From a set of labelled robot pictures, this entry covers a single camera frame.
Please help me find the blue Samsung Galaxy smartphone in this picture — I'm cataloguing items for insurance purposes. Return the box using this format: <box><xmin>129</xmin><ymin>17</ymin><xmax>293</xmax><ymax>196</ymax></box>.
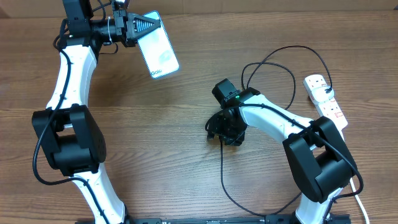
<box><xmin>137</xmin><ymin>11</ymin><xmax>180</xmax><ymax>79</ymax></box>

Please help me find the black USB charging cable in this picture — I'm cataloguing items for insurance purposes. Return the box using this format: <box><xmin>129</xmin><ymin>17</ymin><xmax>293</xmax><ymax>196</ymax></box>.
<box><xmin>219</xmin><ymin>45</ymin><xmax>334</xmax><ymax>217</ymax></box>

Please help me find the white charger adapter plug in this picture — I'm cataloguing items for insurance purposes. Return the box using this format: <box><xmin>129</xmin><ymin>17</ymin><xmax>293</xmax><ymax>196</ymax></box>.
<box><xmin>310</xmin><ymin>86</ymin><xmax>335</xmax><ymax>105</ymax></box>

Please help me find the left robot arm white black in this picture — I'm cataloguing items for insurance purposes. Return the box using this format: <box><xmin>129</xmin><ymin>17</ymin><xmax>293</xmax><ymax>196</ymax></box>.
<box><xmin>32</xmin><ymin>1</ymin><xmax>163</xmax><ymax>223</ymax></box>

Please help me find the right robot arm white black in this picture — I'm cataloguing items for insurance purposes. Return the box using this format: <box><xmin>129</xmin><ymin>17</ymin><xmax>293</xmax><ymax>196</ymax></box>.
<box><xmin>205</xmin><ymin>79</ymin><xmax>360</xmax><ymax>223</ymax></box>

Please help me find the white power extension strip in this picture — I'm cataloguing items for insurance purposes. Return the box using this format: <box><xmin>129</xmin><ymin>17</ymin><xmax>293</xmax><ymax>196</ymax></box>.
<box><xmin>303</xmin><ymin>74</ymin><xmax>348</xmax><ymax>139</ymax></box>

